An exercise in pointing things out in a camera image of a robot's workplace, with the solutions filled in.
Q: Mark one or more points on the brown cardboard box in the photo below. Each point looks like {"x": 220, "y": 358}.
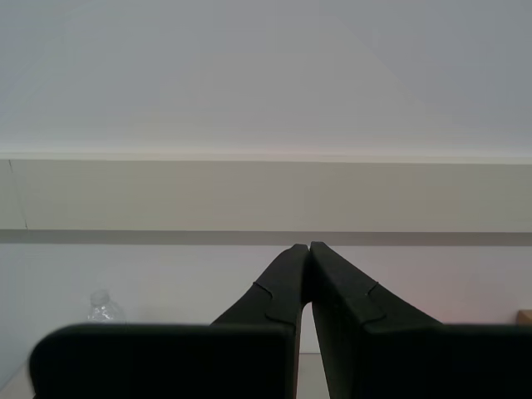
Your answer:
{"x": 525, "y": 317}

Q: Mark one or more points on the clear plastic bottle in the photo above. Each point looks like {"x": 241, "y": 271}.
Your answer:
{"x": 101, "y": 309}

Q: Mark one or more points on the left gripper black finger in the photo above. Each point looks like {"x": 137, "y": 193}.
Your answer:
{"x": 415, "y": 361}
{"x": 166, "y": 361}

